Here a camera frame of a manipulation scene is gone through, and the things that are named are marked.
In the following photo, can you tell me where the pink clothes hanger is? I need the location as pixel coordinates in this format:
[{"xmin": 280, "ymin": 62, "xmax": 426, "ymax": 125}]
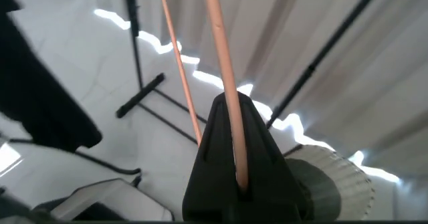
[{"xmin": 156, "ymin": 0, "xmax": 250, "ymax": 192}]

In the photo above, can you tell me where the black clothes rack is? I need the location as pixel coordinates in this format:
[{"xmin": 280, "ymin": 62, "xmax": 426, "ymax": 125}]
[{"xmin": 115, "ymin": 0, "xmax": 387, "ymax": 145}]

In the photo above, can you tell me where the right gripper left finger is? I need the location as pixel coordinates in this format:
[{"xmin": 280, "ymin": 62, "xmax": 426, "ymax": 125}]
[{"xmin": 182, "ymin": 92, "xmax": 241, "ymax": 222}]

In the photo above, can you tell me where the black cable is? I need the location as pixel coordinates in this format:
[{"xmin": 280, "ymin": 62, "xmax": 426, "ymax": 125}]
[{"xmin": 0, "ymin": 135, "xmax": 143, "ymax": 189}]

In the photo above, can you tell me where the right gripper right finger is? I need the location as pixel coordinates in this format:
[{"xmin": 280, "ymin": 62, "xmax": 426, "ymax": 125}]
[{"xmin": 239, "ymin": 92, "xmax": 308, "ymax": 222}]

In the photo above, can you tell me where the black garment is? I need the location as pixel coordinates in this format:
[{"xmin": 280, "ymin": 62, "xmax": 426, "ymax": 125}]
[{"xmin": 0, "ymin": 0, "xmax": 104, "ymax": 154}]

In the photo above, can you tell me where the white laundry basket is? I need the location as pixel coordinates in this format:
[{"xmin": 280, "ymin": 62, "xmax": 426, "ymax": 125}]
[{"xmin": 282, "ymin": 143, "xmax": 376, "ymax": 222}]

